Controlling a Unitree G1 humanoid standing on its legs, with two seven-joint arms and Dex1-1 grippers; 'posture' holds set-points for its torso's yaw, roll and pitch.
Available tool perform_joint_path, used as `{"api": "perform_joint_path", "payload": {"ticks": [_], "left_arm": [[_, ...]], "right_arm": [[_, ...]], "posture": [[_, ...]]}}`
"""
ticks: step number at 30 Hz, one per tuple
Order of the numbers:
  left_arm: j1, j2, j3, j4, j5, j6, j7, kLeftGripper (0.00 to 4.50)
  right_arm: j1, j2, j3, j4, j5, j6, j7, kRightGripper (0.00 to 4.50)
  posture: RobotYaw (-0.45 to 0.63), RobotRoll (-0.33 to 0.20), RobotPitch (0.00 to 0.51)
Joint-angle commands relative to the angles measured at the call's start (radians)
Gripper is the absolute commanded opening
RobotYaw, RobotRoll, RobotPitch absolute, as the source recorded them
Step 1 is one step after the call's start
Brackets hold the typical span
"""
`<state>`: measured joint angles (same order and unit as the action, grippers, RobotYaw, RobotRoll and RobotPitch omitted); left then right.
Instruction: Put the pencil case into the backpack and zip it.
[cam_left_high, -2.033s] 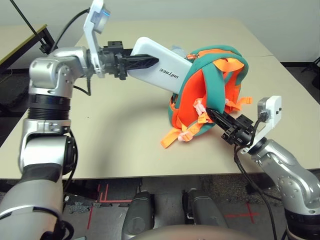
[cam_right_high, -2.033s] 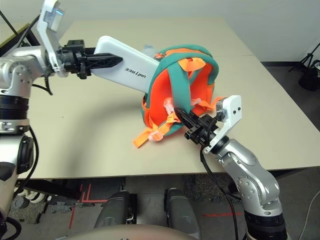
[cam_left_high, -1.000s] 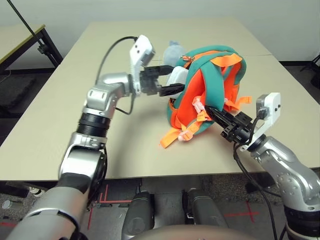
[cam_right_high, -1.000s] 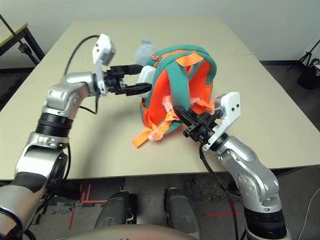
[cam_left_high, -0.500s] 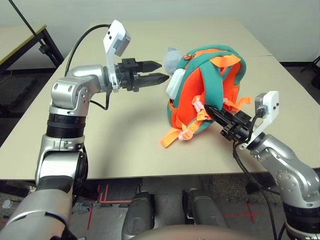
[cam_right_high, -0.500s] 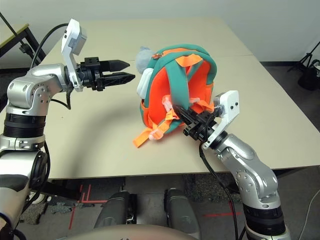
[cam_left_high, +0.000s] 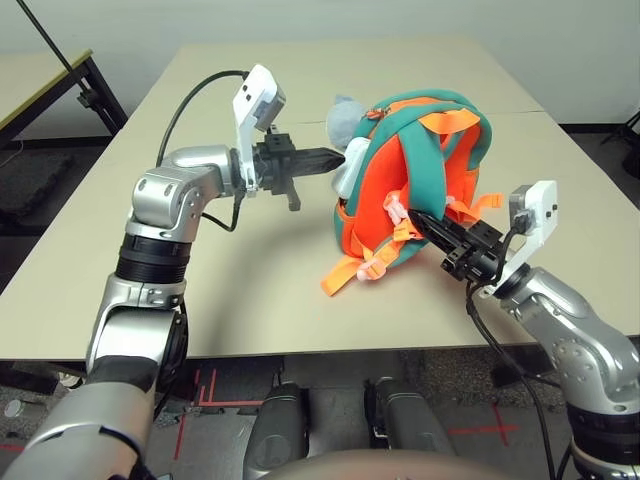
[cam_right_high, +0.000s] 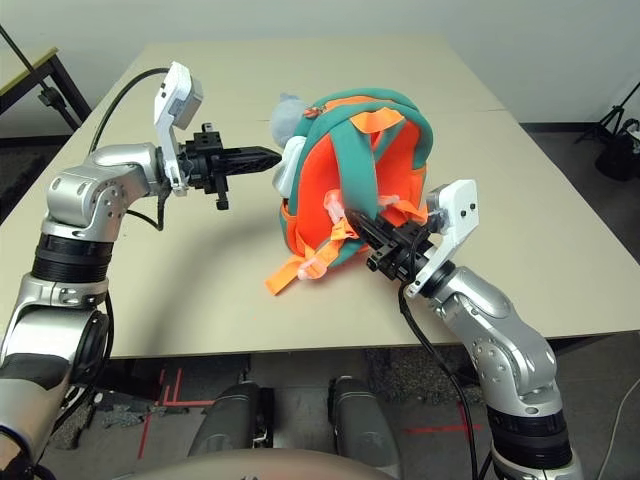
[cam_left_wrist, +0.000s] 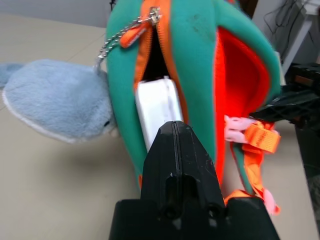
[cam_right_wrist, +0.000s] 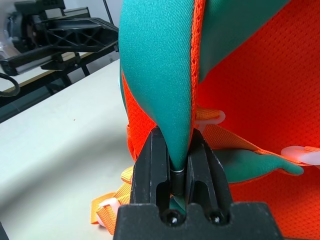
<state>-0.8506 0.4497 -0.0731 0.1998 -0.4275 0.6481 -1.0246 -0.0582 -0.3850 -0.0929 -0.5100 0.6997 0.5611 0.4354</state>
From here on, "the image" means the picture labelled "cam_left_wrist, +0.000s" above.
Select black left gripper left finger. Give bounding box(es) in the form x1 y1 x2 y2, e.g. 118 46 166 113
141 121 180 217

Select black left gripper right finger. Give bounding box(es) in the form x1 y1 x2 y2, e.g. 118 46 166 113
177 121 226 218

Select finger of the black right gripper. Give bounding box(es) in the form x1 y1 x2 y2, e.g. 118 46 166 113
249 89 320 127
287 63 320 88

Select white pencil case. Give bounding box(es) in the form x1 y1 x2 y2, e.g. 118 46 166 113
134 75 185 154

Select teal and orange backpack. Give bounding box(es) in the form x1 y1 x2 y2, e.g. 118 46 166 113
106 0 283 223

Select grey plush whale toy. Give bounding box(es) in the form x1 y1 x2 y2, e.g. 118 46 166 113
0 59 118 145

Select white furniture panel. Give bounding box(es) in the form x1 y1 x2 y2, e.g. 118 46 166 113
281 0 320 73

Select silver ball chain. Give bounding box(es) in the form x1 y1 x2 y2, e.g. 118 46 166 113
93 14 151 75

